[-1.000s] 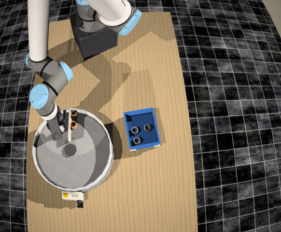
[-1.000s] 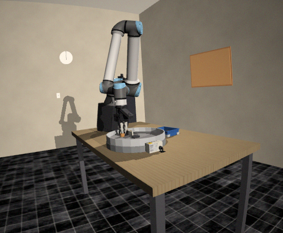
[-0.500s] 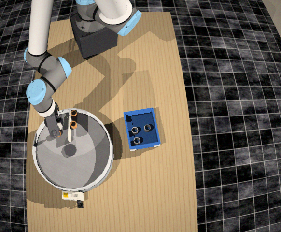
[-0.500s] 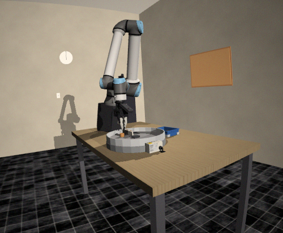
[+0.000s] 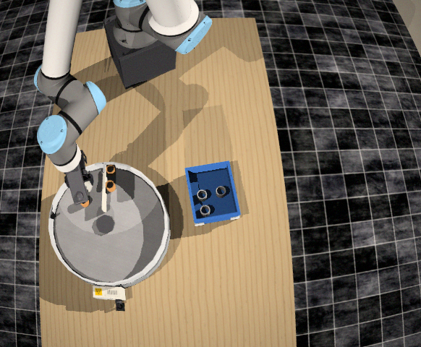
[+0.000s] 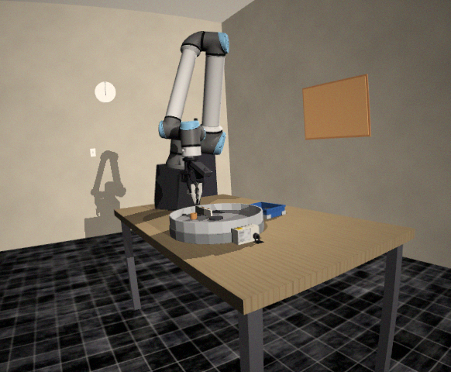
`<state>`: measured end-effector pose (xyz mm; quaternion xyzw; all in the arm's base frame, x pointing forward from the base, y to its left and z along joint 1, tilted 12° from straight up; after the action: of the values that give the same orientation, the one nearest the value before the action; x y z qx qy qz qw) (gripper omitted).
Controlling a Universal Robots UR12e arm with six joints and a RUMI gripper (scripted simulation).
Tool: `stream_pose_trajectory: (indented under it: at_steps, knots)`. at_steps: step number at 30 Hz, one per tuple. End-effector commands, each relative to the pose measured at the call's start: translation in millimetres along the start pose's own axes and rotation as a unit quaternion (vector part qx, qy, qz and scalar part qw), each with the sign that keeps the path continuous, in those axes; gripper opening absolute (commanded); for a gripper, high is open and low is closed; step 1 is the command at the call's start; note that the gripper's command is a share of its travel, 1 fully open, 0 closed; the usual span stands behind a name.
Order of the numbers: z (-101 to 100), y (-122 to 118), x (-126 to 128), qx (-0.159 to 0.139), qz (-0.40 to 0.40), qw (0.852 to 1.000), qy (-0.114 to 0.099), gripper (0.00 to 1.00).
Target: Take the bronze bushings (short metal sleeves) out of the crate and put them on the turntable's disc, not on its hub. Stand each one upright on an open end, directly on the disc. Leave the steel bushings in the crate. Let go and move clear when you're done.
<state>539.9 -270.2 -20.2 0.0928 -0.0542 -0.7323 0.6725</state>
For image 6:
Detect blue crate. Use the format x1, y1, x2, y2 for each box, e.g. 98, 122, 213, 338
250, 202, 286, 219

